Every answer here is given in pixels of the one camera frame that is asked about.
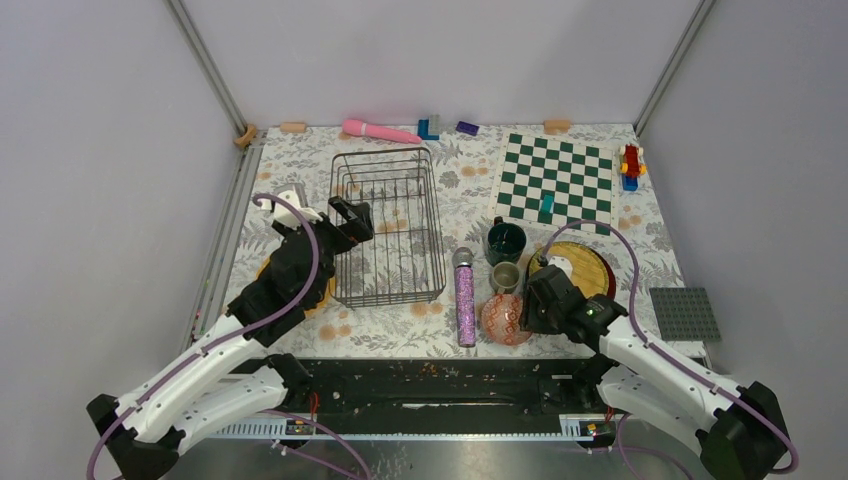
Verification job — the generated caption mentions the red yellow blue toy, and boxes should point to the red yellow blue toy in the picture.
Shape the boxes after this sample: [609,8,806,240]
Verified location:
[619,144,647,191]

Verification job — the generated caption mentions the floral table mat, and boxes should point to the floral table mat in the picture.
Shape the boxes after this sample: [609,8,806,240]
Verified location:
[253,126,683,358]

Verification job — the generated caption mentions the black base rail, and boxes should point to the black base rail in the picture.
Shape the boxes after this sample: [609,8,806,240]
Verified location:
[174,354,715,450]

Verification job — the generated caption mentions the green woven bamboo plate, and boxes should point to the green woven bamboo plate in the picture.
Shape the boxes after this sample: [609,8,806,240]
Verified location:
[527,241,611,301]

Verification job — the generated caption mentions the corner wooden block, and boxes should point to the corner wooden block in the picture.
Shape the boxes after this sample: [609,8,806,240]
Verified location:
[233,124,258,149]

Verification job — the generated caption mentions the blue white patterned bowl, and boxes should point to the blue white patterned bowl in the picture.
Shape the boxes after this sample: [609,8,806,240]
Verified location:
[480,294,532,346]

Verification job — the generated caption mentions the pink toy microphone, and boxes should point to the pink toy microphone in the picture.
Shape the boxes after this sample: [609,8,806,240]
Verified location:
[342,119,422,144]

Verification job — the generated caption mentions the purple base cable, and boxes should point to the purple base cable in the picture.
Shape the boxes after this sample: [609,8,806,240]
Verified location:
[264,409,376,480]

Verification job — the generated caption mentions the purple toy brick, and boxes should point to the purple toy brick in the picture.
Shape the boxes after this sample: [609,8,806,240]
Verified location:
[455,121,480,136]

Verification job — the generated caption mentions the grey lego baseplate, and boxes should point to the grey lego baseplate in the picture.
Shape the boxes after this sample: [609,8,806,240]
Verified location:
[649,287,722,343]

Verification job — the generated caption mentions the yellow polka dot plate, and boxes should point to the yellow polka dot plate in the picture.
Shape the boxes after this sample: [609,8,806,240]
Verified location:
[255,257,336,318]

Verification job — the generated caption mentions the teal block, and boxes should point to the teal block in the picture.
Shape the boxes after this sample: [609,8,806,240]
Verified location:
[537,195,554,224]

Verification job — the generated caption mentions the left wooden block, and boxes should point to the left wooden block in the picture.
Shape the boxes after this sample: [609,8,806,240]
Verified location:
[279,122,307,134]

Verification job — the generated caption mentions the right wooden block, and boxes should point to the right wooden block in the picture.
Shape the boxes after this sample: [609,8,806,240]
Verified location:
[543,119,572,135]

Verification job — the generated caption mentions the dark green mug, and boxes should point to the dark green mug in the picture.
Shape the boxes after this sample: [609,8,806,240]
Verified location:
[484,216,527,266]

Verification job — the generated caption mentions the green white chessboard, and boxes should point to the green white chessboard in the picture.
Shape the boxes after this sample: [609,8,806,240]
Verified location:
[488,131,619,239]

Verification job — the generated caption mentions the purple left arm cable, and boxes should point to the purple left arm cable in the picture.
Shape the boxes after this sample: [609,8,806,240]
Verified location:
[86,192,322,480]

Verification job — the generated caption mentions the blue grey toy bricks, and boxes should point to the blue grey toy bricks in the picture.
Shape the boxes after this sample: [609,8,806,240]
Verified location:
[417,115,440,141]

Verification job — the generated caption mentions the purple glitter microphone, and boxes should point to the purple glitter microphone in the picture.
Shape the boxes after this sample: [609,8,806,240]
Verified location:
[452,247,476,348]

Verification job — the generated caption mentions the grey wire dish rack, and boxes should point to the grey wire dish rack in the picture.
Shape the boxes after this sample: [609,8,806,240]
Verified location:
[330,147,447,308]

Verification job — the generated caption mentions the small beige cup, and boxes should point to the small beige cup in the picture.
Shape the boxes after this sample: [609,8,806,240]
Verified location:
[489,261,522,294]

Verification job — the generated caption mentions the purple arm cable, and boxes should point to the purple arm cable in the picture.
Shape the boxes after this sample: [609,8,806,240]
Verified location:
[86,192,322,480]
[537,219,801,476]

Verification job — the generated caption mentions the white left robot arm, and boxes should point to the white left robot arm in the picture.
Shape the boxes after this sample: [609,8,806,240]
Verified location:
[86,190,375,479]

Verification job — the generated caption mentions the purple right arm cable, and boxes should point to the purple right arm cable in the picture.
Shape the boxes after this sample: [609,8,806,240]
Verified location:
[537,219,801,476]

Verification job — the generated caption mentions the black glossy plate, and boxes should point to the black glossy plate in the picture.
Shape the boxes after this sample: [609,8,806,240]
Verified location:
[526,240,619,303]

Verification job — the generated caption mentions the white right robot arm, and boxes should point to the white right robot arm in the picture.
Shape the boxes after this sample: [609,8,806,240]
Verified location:
[521,264,797,479]

